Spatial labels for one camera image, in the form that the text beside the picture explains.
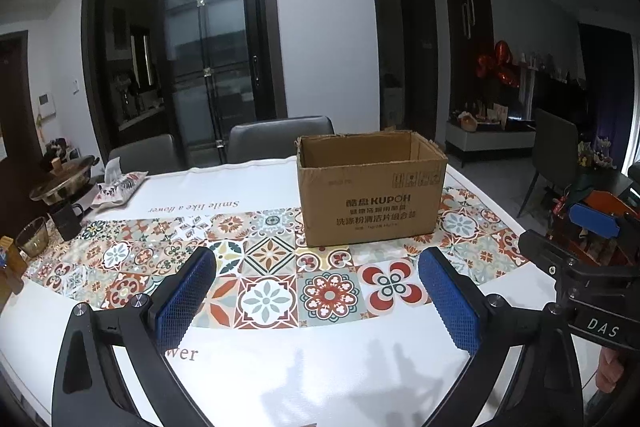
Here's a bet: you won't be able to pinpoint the metal hot pot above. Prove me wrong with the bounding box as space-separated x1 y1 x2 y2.
29 155 99 206

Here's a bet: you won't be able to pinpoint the grey dining chair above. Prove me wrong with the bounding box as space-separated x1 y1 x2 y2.
108 133 183 176
227 116 334 164

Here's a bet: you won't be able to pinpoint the dark side chair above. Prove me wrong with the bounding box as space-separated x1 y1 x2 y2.
518 109 579 216

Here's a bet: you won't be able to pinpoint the tissue pack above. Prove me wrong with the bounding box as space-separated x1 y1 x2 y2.
91 157 148 210

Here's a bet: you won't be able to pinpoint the dark glass sliding door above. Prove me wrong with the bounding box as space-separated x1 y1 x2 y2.
160 0 286 167

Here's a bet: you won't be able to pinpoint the patterned tile tablecloth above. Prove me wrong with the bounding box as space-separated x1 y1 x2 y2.
0 152 601 427

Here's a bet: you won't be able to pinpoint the red balloons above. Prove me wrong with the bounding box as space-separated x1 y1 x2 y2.
475 40 521 88

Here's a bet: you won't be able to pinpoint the white low cabinet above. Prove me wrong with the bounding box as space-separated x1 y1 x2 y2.
445 120 536 165

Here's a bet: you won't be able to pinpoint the right hand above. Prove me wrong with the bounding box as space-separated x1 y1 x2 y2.
596 347 624 393

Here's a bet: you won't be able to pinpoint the glass bowl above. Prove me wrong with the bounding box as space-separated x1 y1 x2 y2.
15 217 49 258

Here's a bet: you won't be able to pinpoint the brown cardboard box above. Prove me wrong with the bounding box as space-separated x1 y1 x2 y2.
297 131 448 247

